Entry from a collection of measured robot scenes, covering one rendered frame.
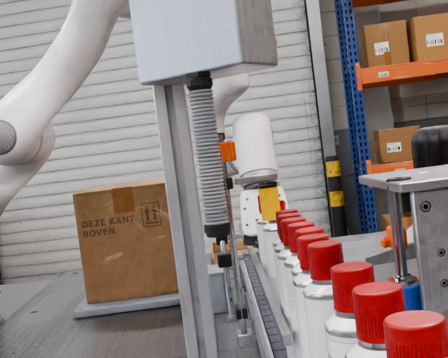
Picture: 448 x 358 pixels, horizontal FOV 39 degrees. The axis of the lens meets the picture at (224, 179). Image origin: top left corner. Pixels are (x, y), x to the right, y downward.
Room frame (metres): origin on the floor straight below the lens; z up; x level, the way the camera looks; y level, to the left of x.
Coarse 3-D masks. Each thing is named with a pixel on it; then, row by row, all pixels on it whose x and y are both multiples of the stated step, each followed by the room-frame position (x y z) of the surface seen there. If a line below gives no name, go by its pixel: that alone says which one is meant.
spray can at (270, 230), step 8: (280, 200) 1.07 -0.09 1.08; (280, 208) 1.06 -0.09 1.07; (272, 224) 1.06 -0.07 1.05; (264, 232) 1.07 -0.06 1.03; (272, 232) 1.05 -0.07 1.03; (272, 240) 1.05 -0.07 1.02; (272, 248) 1.05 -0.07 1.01; (272, 256) 1.05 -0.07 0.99; (272, 264) 1.06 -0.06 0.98; (272, 272) 1.06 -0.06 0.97; (272, 280) 1.06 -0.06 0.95; (272, 288) 1.06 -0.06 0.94
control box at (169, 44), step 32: (160, 0) 0.84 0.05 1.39; (192, 0) 0.81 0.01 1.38; (224, 0) 0.78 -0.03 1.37; (256, 0) 0.82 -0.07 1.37; (160, 32) 0.84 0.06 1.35; (192, 32) 0.81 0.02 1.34; (224, 32) 0.79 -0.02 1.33; (256, 32) 0.81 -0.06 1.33; (160, 64) 0.85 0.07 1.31; (192, 64) 0.82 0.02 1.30; (224, 64) 0.79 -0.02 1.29; (256, 64) 0.80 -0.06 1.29
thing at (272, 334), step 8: (248, 264) 1.60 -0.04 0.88; (248, 272) 1.50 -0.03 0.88; (256, 280) 1.41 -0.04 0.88; (256, 288) 1.32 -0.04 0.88; (256, 296) 1.26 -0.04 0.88; (264, 296) 1.25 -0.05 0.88; (264, 304) 1.19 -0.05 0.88; (264, 312) 1.13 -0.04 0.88; (264, 320) 1.08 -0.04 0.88; (272, 320) 1.07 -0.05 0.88; (272, 328) 1.03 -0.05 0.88; (272, 336) 0.99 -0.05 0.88; (272, 344) 0.95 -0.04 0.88; (280, 344) 0.94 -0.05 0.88; (272, 352) 1.02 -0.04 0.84; (280, 352) 0.90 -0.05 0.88
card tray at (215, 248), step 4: (228, 240) 2.12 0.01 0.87; (236, 240) 2.11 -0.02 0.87; (240, 240) 2.11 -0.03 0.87; (212, 244) 2.07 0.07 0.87; (216, 244) 2.11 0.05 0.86; (228, 244) 2.11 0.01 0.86; (240, 244) 2.11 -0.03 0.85; (212, 248) 2.00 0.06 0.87; (216, 248) 2.11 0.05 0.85; (228, 248) 2.11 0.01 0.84; (240, 248) 2.11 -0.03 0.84; (244, 248) 2.11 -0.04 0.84; (256, 248) 2.10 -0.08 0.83; (212, 252) 1.91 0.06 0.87; (216, 252) 2.11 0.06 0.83; (240, 252) 2.06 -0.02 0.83; (212, 256) 1.84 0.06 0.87; (216, 256) 2.04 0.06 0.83; (212, 260) 1.82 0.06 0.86; (216, 260) 1.97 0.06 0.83; (228, 268) 1.82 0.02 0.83; (232, 268) 1.82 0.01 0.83
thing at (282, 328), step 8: (240, 224) 1.77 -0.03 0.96; (240, 232) 1.71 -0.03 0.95; (248, 248) 1.36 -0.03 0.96; (256, 256) 1.25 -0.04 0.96; (256, 264) 1.17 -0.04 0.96; (256, 272) 1.13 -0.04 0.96; (264, 272) 1.09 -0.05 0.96; (264, 280) 1.03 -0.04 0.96; (264, 288) 0.97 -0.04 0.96; (272, 296) 0.91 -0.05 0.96; (272, 304) 0.87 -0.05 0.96; (272, 312) 0.83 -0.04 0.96; (280, 312) 0.82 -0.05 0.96; (280, 320) 0.78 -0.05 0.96; (280, 328) 0.75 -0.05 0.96; (288, 328) 0.75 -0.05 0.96; (280, 336) 0.74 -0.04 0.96; (288, 336) 0.72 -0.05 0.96; (288, 344) 0.72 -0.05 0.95
